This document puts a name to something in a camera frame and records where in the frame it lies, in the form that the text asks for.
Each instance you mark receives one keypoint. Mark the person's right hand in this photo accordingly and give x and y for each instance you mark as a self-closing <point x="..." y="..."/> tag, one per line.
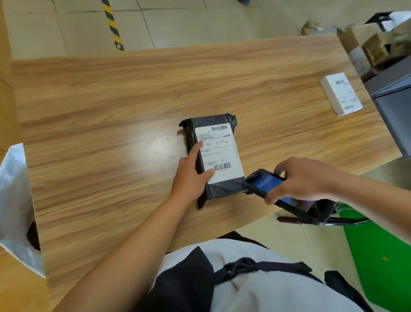
<point x="307" y="181"/>

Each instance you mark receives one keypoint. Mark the person's left hand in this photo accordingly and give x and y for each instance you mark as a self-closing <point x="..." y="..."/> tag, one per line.
<point x="188" y="180"/>

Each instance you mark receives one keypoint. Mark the black handheld scanner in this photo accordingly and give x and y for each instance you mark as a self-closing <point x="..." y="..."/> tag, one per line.
<point x="320" y="210"/>

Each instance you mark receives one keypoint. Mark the black mailer parcel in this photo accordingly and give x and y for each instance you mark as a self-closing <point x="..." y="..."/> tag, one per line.
<point x="226" y="191"/>

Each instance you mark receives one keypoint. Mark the small white box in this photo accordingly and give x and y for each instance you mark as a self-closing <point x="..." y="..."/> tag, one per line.
<point x="342" y="95"/>

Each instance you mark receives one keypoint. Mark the white woven sack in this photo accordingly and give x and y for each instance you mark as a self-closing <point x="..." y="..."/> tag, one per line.
<point x="11" y="197"/>

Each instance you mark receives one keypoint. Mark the person's left forearm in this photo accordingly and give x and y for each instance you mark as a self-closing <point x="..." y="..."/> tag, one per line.
<point x="112" y="275"/>

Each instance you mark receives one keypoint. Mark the person's right forearm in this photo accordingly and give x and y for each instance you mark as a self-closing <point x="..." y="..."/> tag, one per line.
<point x="390" y="203"/>

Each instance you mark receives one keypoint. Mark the person's black trousers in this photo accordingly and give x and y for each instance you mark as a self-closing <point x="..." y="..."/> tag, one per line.
<point x="240" y="237"/>

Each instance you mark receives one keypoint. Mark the person's white black shirt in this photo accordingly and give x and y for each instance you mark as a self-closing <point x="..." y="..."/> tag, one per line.
<point x="280" y="297"/>

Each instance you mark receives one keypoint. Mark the grey metal shelf rack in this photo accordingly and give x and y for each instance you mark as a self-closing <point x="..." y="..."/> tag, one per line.
<point x="404" y="117"/>

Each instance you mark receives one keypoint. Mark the open cardboard carton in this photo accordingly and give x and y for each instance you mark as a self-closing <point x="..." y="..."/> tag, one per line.
<point x="377" y="44"/>

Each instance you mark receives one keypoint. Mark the long yellow black hazard tape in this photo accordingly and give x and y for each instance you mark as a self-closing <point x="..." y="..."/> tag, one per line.
<point x="111" y="23"/>

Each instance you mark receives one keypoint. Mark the black white flat item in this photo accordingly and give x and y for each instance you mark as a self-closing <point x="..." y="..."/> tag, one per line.
<point x="397" y="18"/>

